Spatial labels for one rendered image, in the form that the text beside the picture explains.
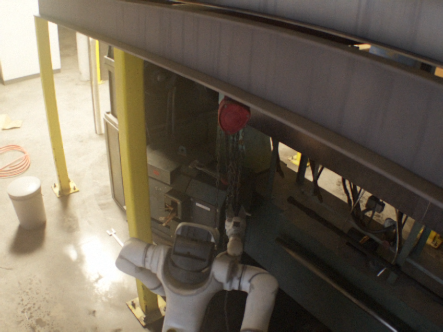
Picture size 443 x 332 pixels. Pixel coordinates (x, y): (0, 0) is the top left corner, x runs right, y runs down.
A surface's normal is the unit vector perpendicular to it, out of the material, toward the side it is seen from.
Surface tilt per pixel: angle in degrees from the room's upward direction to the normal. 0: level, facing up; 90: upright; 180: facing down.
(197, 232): 47
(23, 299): 0
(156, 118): 90
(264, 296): 26
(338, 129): 90
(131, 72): 90
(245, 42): 90
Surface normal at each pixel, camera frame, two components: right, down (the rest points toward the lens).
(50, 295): 0.04, -0.85
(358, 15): -0.80, 0.29
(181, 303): -0.26, 0.50
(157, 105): 0.61, 0.43
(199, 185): -0.36, -0.31
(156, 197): -0.55, 0.42
